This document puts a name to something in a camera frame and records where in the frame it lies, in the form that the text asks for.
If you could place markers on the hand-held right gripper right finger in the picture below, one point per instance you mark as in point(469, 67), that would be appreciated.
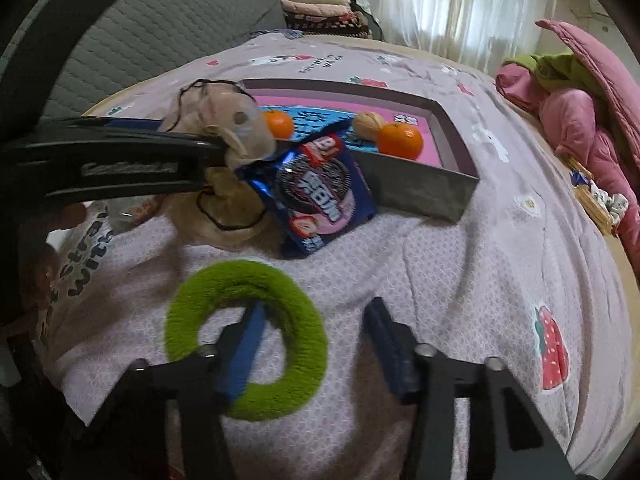
point(387, 350)

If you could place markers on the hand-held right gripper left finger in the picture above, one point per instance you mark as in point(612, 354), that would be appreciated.
point(247, 345)

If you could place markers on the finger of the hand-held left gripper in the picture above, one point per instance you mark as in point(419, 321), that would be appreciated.
point(190, 149)
point(130, 122)

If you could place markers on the beige plush toy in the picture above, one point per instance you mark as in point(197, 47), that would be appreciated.
point(220, 110)

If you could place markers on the orange mandarin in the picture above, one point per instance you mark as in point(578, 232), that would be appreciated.
point(277, 124)
point(400, 141)

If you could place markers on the shallow grey cardboard box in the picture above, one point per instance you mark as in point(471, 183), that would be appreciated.
point(425, 190)

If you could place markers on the clear red snack packet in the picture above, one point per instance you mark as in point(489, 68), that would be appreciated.
point(135, 210)

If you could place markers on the grey quilted sofa back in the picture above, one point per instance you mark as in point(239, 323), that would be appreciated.
point(175, 20)

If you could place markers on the blue cookie packet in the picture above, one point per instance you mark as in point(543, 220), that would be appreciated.
point(320, 195)

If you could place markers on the blue-grey knit cloth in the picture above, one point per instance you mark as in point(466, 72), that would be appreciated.
point(275, 34)

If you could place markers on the walnut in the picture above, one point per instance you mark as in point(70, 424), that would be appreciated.
point(369, 125)

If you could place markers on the dark checkered folded blanket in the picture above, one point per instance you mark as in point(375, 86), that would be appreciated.
point(325, 25)

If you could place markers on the pink folded blanket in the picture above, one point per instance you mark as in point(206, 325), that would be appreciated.
point(315, 9)

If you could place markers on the pink book with blue label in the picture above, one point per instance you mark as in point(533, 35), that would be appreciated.
point(425, 132)

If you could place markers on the black cloth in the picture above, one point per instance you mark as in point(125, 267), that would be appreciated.
point(364, 7)

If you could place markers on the yellow wafer packet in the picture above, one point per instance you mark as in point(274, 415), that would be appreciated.
point(592, 210)

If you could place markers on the small blue snack packet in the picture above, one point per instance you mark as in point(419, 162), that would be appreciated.
point(581, 176)

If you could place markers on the yellow biscuit packet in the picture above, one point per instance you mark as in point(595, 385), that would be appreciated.
point(577, 165)

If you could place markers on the beige bed sheet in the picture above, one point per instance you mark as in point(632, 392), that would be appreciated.
point(530, 120)

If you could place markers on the white curtain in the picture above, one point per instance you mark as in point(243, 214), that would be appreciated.
point(450, 0)

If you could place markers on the pink quilt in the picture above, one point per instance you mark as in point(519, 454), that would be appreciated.
point(575, 115)

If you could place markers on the green blanket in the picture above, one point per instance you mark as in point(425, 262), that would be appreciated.
point(560, 70)

